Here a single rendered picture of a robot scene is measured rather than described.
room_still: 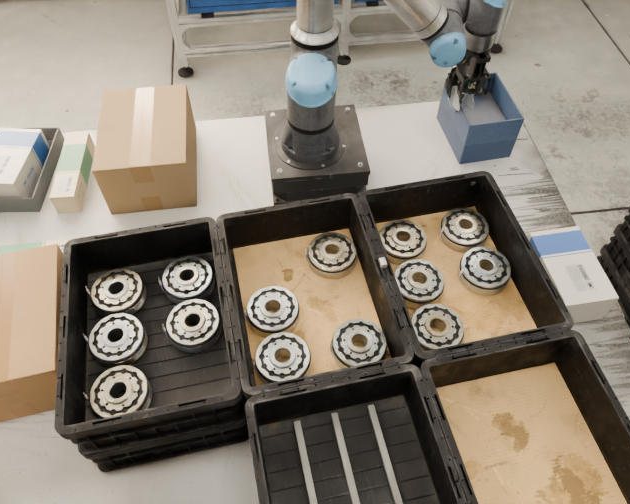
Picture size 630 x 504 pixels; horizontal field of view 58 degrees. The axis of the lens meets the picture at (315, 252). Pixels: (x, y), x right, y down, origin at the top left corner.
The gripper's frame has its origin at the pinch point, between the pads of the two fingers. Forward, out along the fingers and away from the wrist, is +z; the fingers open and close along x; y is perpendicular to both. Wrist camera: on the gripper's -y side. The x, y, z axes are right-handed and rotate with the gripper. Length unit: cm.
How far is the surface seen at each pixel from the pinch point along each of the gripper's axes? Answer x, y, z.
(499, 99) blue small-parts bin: 14.4, -3.6, 2.8
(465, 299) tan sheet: -19, 59, -1
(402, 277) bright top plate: -31, 53, -4
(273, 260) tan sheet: -56, 42, -1
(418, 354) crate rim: -35, 74, -11
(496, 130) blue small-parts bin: 7.7, 10.0, 1.2
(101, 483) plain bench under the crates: -94, 78, 13
